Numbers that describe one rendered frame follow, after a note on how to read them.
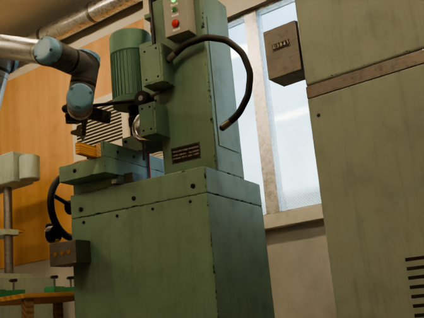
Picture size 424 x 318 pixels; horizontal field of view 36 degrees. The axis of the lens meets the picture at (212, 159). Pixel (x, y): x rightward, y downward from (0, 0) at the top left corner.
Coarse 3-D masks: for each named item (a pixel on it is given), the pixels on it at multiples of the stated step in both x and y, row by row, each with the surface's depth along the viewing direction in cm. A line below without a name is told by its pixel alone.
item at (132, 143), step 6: (126, 138) 254; (132, 138) 253; (126, 144) 254; (132, 144) 252; (138, 144) 251; (144, 144) 249; (138, 150) 250; (144, 150) 250; (150, 150) 251; (156, 150) 252
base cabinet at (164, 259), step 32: (96, 224) 231; (128, 224) 224; (160, 224) 218; (192, 224) 212; (224, 224) 217; (256, 224) 241; (96, 256) 228; (128, 256) 222; (160, 256) 215; (192, 256) 210; (224, 256) 213; (256, 256) 235; (96, 288) 226; (128, 288) 219; (160, 288) 213; (192, 288) 207; (224, 288) 208; (256, 288) 230
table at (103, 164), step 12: (60, 168) 236; (72, 168) 233; (84, 168) 231; (96, 168) 228; (108, 168) 228; (120, 168) 234; (132, 168) 241; (144, 168) 248; (60, 180) 235; (72, 180) 234; (84, 180) 236
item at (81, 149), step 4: (76, 144) 222; (80, 144) 222; (84, 144) 224; (88, 144) 226; (76, 148) 222; (80, 148) 222; (84, 148) 224; (88, 148) 226; (92, 148) 228; (76, 152) 222; (80, 152) 221; (84, 152) 223; (88, 152) 225; (92, 152) 227; (96, 152) 229; (88, 156) 227; (92, 156) 227; (96, 156) 229
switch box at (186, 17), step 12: (168, 0) 239; (180, 0) 236; (192, 0) 240; (168, 12) 238; (180, 12) 235; (192, 12) 238; (168, 24) 237; (180, 24) 234; (192, 24) 236; (168, 36) 236; (180, 36) 236; (192, 36) 237
